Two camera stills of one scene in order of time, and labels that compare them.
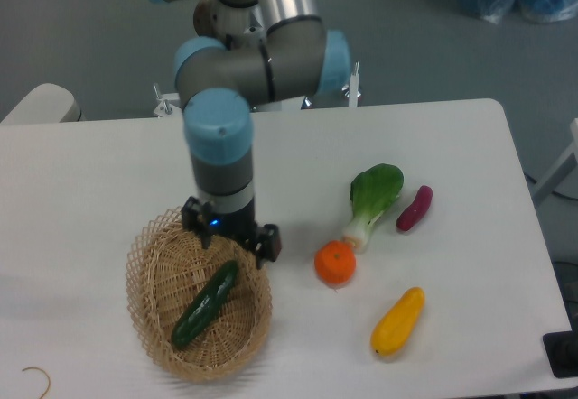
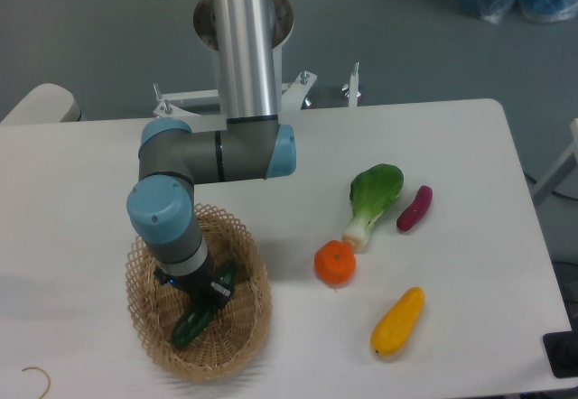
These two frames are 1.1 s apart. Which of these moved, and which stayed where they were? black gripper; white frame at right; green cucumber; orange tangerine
Moved: black gripper
Stayed: white frame at right; orange tangerine; green cucumber
